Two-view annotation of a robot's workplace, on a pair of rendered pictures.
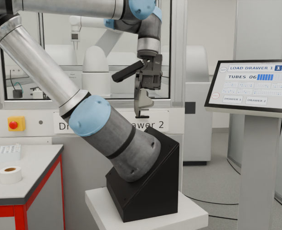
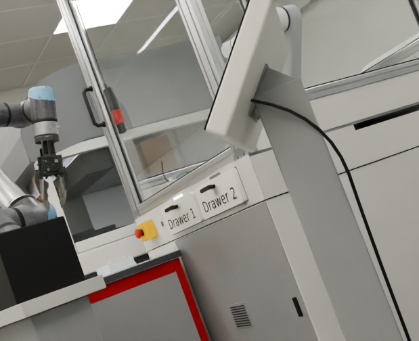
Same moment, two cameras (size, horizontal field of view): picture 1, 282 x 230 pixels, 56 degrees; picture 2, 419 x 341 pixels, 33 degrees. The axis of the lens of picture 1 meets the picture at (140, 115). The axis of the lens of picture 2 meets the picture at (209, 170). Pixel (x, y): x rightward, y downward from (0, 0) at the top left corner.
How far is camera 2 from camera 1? 218 cm
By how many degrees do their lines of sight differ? 67
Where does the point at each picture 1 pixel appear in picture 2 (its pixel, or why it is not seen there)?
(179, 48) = (206, 62)
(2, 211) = not seen: hidden behind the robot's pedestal
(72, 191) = (213, 316)
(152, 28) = (31, 114)
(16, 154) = (106, 268)
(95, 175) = (219, 289)
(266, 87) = not seen: hidden behind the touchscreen
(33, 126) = (160, 230)
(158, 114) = (225, 178)
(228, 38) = not seen: outside the picture
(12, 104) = (143, 208)
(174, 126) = (251, 189)
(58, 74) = not seen: outside the picture
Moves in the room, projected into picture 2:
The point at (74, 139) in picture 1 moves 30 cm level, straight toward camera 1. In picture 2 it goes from (188, 239) to (120, 264)
